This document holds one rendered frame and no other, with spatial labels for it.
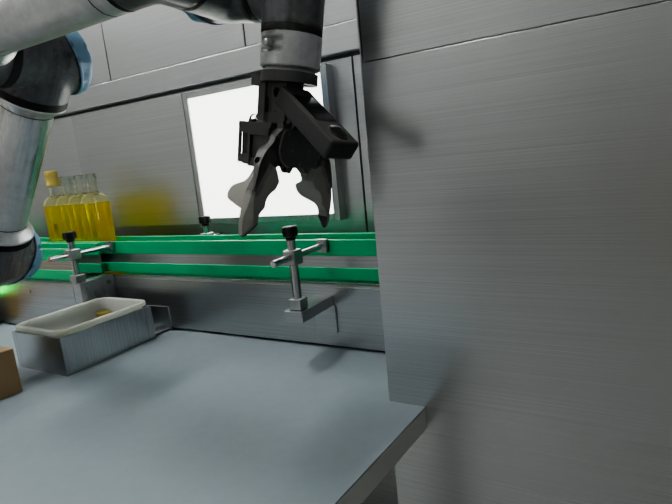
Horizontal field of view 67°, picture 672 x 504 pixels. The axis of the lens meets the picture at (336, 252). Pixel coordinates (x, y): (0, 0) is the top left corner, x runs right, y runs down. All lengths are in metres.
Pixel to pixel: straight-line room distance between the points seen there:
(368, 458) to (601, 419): 0.29
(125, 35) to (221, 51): 0.35
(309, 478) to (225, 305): 0.59
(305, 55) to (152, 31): 0.94
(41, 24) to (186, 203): 0.79
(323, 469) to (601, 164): 0.48
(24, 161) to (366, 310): 0.66
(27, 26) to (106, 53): 0.94
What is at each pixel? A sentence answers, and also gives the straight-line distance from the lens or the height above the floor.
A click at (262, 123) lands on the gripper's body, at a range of 0.65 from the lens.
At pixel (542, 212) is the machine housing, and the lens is 0.66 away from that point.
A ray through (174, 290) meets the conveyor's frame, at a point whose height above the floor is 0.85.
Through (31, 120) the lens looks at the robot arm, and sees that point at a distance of 1.01.
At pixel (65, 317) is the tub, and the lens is 1.32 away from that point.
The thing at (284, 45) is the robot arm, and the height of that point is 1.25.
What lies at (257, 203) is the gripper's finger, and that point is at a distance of 0.61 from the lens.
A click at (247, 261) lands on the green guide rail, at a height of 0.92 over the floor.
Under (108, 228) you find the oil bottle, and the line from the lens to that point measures 1.51.
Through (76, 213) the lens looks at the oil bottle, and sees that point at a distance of 1.55.
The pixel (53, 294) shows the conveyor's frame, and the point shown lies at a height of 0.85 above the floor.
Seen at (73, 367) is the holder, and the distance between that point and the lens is 1.16.
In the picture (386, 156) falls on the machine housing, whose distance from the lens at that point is 0.70.
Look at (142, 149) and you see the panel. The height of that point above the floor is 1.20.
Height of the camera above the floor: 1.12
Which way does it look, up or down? 10 degrees down
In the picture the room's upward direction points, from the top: 6 degrees counter-clockwise
